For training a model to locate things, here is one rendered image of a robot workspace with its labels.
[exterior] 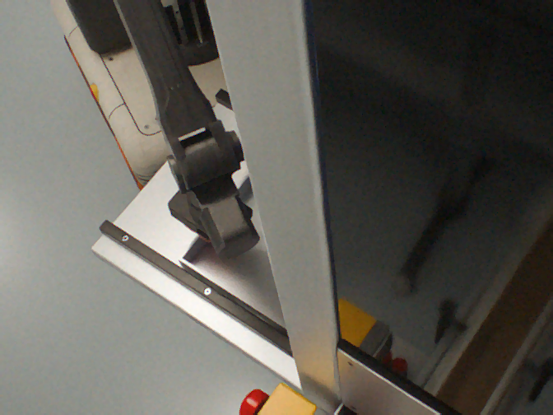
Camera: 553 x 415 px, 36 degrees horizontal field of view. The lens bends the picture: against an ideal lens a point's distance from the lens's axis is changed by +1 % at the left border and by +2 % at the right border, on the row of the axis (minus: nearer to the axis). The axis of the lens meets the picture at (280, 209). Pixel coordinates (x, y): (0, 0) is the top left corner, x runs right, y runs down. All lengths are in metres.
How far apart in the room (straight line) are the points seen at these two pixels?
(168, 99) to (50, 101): 1.66
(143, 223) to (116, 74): 1.01
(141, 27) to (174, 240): 0.40
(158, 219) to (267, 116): 0.79
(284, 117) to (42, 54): 2.28
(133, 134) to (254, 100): 1.64
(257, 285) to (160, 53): 0.40
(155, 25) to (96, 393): 1.34
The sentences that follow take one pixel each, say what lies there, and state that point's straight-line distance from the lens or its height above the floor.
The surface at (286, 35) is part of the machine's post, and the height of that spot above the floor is 1.66.
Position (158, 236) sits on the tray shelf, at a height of 0.88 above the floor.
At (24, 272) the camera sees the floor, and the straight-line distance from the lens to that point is 2.36.
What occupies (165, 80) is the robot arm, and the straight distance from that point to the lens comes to 0.98.
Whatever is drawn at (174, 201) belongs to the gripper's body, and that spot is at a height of 1.00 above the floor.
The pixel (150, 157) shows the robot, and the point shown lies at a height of 0.26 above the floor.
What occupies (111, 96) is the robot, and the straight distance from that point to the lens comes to 2.22.
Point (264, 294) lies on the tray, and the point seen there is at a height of 0.88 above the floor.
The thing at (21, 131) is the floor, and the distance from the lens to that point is 2.60.
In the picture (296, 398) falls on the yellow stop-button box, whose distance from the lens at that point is 0.99.
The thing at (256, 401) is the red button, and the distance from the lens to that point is 1.02.
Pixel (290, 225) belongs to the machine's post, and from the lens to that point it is 0.62.
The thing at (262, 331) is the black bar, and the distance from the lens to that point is 1.16.
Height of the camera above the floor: 1.98
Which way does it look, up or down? 61 degrees down
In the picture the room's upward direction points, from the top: 11 degrees counter-clockwise
